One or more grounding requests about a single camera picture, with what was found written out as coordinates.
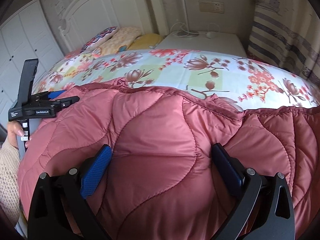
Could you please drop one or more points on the pink quilted coat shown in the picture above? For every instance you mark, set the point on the pink quilted coat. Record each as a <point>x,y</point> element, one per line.
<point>160,183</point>

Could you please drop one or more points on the small white round object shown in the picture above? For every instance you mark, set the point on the small white round object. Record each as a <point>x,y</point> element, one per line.
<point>211,34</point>

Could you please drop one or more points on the beige wall socket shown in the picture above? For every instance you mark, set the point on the beige wall socket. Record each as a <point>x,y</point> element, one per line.
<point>214,7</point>

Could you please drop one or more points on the yellow pillow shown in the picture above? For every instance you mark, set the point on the yellow pillow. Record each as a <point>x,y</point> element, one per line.
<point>147,41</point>

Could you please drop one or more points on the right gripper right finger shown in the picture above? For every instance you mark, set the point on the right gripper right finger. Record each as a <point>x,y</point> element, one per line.
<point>263,204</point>

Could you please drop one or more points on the floral bed sheet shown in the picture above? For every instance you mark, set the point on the floral bed sheet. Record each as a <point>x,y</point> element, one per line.
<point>246,83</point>

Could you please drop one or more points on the white wardrobe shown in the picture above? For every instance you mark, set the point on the white wardrobe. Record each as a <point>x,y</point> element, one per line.
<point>24,35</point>

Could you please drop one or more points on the white wall switch panel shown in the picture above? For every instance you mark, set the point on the white wall switch panel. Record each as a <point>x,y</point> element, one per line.
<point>59,7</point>

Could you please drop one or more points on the patterned curtain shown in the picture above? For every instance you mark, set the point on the patterned curtain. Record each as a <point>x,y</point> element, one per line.
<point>285,34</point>

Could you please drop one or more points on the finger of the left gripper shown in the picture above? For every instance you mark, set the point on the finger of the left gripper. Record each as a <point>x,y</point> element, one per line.
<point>55,94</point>

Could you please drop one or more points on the cream textured pillow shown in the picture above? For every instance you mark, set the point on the cream textured pillow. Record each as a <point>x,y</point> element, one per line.
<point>119,42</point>

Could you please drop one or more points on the slim desk lamp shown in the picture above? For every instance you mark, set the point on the slim desk lamp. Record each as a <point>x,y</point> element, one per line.
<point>184,30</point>

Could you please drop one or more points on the white wooden headboard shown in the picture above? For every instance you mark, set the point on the white wooden headboard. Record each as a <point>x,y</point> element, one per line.
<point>85,18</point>

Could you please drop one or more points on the white nightstand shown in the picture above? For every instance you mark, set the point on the white nightstand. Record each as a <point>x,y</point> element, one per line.
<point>219,43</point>

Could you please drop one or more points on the cream knit sleeve forearm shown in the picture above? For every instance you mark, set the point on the cream knit sleeve forearm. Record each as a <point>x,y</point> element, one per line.
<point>9,194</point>

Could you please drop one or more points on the colourful patterned pillow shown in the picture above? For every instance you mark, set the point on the colourful patterned pillow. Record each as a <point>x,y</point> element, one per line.
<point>99,39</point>

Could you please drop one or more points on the person's left hand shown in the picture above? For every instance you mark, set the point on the person's left hand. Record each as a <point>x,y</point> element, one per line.
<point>14,130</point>

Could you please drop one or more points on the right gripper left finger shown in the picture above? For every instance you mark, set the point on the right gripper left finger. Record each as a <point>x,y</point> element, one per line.
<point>59,209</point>

